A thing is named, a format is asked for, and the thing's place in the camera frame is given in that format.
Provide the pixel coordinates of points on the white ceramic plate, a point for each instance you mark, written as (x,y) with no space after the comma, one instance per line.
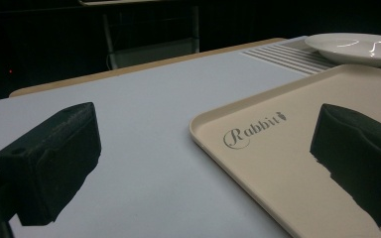
(354,48)

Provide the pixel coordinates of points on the beige plastic tray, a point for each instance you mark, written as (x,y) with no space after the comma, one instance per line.
(278,158)

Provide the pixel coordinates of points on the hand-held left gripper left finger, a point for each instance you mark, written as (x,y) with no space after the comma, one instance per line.
(49,162)

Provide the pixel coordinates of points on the white ribbed drying rack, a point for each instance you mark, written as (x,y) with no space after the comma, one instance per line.
(287,56)

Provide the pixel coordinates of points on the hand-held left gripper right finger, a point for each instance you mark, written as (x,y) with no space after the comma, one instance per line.
(360,155)

